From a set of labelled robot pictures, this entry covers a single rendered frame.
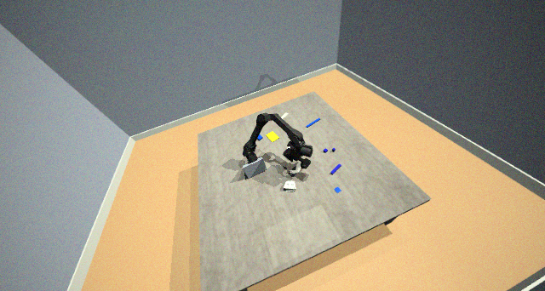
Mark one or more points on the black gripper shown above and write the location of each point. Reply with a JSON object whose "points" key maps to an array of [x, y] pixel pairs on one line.
{"points": [[304, 162]]}

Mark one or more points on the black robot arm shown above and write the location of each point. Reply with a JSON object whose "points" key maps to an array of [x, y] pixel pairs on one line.
{"points": [[294, 135]]}

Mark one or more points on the yellow flat square plate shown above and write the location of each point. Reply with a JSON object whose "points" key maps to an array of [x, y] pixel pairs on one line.
{"points": [[272, 136]]}

